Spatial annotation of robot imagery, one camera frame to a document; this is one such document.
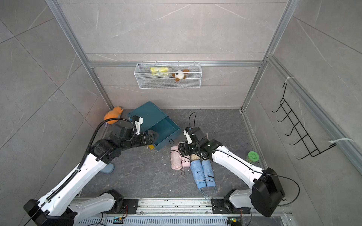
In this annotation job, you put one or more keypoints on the black wall hook rack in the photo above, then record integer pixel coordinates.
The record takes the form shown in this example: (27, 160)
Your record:
(298, 129)

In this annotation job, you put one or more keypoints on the brown white plush dog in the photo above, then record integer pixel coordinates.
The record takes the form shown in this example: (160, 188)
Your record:
(180, 75)

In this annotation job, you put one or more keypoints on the yellow packet in basket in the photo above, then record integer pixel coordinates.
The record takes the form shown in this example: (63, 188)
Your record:
(160, 71)

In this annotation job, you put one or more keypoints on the blue folded umbrella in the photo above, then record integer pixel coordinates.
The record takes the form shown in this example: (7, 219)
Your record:
(198, 174)
(208, 173)

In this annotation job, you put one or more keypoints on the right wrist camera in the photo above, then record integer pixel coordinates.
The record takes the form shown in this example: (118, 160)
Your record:
(193, 135)

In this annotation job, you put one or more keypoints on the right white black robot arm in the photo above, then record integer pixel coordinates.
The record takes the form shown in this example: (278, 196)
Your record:
(264, 192)

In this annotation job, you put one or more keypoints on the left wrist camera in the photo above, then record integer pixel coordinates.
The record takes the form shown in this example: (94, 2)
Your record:
(137, 121)

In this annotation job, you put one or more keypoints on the blue folded umbrella right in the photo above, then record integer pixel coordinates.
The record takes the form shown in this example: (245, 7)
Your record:
(208, 173)

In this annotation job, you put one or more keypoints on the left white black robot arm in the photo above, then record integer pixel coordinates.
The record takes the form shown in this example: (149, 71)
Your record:
(57, 208)

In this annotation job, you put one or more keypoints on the blue grey sponge pad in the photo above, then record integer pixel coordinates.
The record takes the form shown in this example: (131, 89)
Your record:
(108, 169)

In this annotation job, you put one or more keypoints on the teal drawer cabinet yellow base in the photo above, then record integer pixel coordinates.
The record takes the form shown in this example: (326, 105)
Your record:
(156, 120)

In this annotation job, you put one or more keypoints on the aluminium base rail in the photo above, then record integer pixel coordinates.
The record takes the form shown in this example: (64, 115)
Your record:
(194, 211)

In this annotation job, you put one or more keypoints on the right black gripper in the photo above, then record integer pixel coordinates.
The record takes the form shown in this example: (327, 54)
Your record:
(185, 149)

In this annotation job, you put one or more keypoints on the orange plush toy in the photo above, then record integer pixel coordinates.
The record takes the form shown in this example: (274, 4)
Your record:
(115, 113)

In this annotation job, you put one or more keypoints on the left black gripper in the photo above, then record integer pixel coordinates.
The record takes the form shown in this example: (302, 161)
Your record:
(149, 141)

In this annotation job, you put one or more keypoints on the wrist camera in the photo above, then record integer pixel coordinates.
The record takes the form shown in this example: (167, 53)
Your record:
(137, 121)
(193, 135)

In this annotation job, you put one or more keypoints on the pink umbrella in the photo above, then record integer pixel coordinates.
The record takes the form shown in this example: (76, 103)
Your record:
(176, 162)
(186, 161)

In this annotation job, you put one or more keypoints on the green round lid container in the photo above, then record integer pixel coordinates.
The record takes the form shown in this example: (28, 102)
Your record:
(252, 157)

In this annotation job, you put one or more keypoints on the beige folded umbrella left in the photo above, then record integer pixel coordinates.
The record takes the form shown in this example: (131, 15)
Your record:
(194, 157)

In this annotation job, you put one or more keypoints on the blue folded umbrella left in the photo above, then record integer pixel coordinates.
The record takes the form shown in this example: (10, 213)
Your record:
(198, 174)

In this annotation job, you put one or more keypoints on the white wire wall basket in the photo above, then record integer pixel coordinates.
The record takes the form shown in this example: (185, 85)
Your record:
(146, 80)

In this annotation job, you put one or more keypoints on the aluminium frame profile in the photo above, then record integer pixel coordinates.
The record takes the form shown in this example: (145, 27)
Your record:
(349, 148)

